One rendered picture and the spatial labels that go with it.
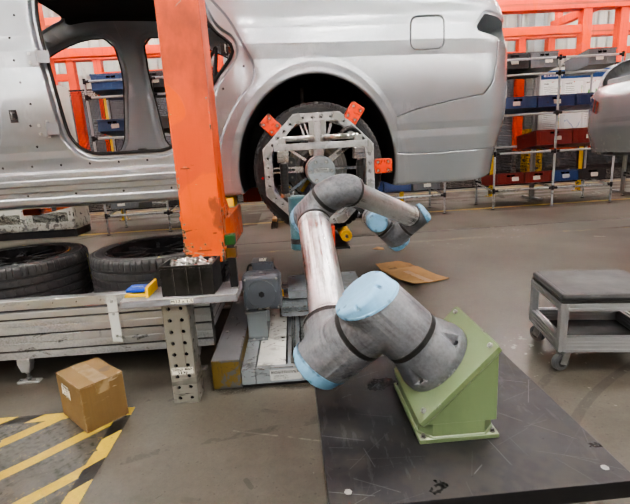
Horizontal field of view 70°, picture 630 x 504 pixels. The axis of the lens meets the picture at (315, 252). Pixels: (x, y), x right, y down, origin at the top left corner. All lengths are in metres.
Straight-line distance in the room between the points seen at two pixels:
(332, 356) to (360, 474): 0.26
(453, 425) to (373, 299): 0.33
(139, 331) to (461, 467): 1.51
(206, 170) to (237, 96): 0.64
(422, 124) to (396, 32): 0.45
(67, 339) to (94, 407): 0.49
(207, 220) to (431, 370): 1.12
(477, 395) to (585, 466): 0.24
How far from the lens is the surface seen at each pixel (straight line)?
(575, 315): 2.44
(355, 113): 2.25
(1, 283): 2.48
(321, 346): 1.11
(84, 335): 2.25
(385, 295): 1.02
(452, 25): 2.52
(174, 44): 1.89
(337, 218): 2.26
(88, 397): 1.87
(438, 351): 1.08
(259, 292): 2.06
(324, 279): 1.28
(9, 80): 2.74
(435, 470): 1.05
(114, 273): 2.26
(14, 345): 2.40
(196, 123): 1.85
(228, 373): 1.95
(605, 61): 7.23
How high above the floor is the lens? 0.96
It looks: 13 degrees down
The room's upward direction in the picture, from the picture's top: 3 degrees counter-clockwise
